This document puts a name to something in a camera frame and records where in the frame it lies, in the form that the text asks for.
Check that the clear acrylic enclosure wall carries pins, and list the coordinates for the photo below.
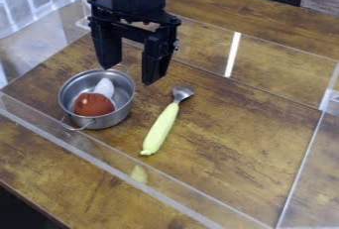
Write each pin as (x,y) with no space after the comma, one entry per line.
(250,159)

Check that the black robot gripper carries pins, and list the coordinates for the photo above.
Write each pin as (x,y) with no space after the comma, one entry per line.
(142,21)

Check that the spoon with yellow-green handle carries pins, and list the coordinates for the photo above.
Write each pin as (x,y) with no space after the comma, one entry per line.
(162,126)

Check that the small silver pot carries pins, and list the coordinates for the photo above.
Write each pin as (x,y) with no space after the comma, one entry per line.
(83,83)

